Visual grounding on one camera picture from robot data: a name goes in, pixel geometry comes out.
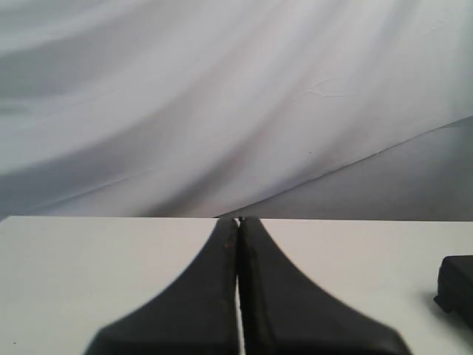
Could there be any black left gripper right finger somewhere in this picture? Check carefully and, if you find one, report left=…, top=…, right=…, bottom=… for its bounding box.
left=238, top=217, right=410, bottom=354

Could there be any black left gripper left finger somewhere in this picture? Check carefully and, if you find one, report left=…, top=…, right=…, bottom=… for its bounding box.
left=86, top=219, right=239, bottom=354

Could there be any black plastic carrying case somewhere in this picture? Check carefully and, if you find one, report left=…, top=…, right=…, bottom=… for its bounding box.
left=434, top=255, right=472, bottom=314

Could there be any white backdrop cloth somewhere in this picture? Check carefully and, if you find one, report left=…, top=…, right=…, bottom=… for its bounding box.
left=1, top=1, right=472, bottom=220

